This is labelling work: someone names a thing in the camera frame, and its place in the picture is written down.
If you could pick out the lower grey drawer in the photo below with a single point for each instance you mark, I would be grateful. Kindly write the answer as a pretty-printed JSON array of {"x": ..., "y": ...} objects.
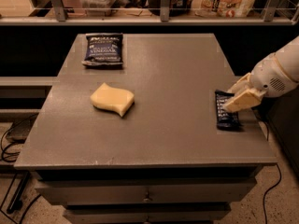
[{"x": 147, "y": 215}]

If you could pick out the grey drawer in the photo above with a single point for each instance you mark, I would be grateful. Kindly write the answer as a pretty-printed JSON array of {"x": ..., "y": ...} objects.
[
  {"x": 105, "y": 192},
  {"x": 147, "y": 215}
]

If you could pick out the upper grey drawer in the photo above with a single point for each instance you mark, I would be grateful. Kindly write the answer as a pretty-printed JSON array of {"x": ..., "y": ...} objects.
[{"x": 105, "y": 192}]

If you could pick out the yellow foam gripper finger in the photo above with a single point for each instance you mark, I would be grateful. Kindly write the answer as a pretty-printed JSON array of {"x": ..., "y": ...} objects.
[
  {"x": 242, "y": 84},
  {"x": 244, "y": 100}
]

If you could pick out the blue salt vinegar chip bag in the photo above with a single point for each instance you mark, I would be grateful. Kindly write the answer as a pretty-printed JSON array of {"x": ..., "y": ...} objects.
[{"x": 103, "y": 49}]

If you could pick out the yellow sponge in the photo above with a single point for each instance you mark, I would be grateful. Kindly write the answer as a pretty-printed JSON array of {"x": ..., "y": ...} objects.
[{"x": 112, "y": 99}]

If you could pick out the dark blue rxbar wrapper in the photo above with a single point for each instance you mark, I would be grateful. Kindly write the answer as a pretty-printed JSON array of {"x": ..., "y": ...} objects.
[{"x": 225, "y": 121}]

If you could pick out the grey drawer cabinet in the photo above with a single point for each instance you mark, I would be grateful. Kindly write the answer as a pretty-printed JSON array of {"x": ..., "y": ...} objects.
[{"x": 168, "y": 134}]

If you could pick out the clear plastic container on shelf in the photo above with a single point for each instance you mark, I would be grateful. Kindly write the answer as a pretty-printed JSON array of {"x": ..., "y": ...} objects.
[{"x": 97, "y": 7}]

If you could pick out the grey metal shelf rail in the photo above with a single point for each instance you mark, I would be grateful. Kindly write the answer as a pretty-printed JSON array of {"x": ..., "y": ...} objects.
[{"x": 136, "y": 13}]

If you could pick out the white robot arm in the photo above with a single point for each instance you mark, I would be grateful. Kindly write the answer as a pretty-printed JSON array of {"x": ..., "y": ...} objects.
[{"x": 273, "y": 76}]

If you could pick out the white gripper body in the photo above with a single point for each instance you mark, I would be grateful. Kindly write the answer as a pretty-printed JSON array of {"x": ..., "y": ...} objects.
[{"x": 269, "y": 76}]

